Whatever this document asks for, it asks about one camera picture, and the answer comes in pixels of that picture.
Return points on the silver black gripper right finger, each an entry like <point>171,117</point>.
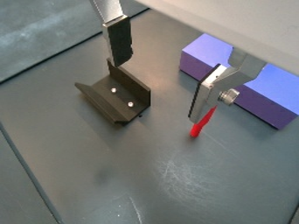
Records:
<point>216,85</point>

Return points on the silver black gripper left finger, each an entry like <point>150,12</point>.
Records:
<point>116,29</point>

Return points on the red peg object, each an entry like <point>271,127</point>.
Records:
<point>198,126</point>

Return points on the purple block board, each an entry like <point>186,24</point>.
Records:
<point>270,96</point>

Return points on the black angled bracket holder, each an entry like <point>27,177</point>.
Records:
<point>120,96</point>

